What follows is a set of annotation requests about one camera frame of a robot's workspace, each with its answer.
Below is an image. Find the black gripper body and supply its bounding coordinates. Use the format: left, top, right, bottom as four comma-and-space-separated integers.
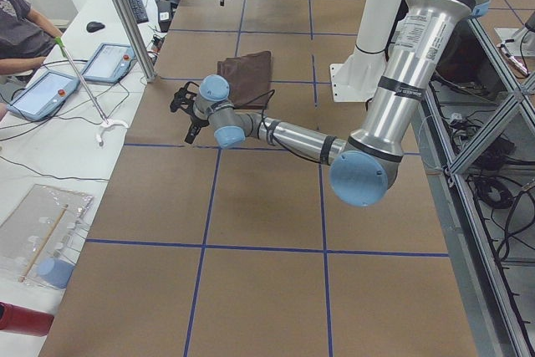
189, 105, 209, 130

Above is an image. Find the dark brown t-shirt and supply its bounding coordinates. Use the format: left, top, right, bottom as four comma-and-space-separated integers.
217, 51, 273, 110

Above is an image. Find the black keyboard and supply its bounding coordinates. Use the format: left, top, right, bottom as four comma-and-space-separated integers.
127, 0, 149, 23

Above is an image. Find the blue teach pendant far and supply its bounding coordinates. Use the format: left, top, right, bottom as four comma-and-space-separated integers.
81, 43, 135, 84

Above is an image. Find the blue teach pendant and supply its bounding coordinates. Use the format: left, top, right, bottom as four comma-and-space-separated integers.
81, 43, 135, 84
7, 71, 79, 121

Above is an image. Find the black computer mouse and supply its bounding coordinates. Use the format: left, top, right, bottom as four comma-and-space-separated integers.
86, 21, 105, 33

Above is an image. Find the blue teach pendant near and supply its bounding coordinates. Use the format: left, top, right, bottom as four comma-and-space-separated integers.
7, 71, 79, 121

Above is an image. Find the seated person grey shirt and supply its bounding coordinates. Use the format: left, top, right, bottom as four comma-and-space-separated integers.
1, 0, 63, 75

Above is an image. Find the clear plastic bag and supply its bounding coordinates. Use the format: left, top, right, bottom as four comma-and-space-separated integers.
1, 185, 94, 289

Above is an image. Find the blue plastic cup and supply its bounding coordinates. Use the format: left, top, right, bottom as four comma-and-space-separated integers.
37, 258, 74, 289

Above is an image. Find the red cylinder bottle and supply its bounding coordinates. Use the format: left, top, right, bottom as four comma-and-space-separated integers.
1, 302, 54, 337

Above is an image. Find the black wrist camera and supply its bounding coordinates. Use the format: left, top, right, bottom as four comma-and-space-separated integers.
170, 85, 197, 115

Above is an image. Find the black cable wrist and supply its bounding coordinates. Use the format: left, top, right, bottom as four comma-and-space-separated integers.
232, 89, 293, 153

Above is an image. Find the grabber stick green handle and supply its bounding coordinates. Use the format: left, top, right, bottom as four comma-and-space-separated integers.
54, 37, 130, 147

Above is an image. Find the aluminium frame post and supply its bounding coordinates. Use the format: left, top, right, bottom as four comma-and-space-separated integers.
111, 0, 156, 83

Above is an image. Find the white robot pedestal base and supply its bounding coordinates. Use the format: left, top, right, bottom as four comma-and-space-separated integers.
330, 0, 402, 103

